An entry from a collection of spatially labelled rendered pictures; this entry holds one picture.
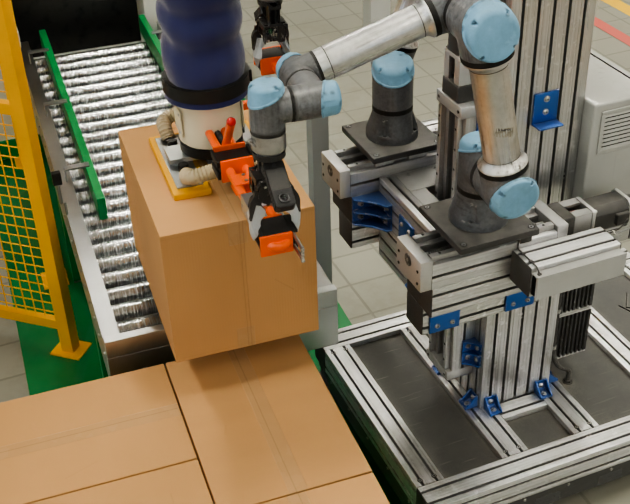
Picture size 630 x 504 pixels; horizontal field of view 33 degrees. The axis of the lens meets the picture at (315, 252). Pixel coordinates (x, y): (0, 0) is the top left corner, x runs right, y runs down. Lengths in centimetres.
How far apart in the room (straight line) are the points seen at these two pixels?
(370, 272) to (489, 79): 208
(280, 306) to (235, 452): 40
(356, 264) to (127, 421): 171
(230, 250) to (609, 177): 107
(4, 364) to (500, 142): 226
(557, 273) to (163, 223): 98
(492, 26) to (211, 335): 112
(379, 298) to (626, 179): 140
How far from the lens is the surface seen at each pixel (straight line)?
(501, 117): 235
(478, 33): 221
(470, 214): 262
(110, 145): 419
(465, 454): 321
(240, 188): 248
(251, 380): 294
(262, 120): 217
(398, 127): 299
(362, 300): 412
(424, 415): 332
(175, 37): 264
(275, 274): 274
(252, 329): 282
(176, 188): 274
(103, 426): 288
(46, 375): 394
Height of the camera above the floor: 248
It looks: 34 degrees down
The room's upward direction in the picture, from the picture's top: 2 degrees counter-clockwise
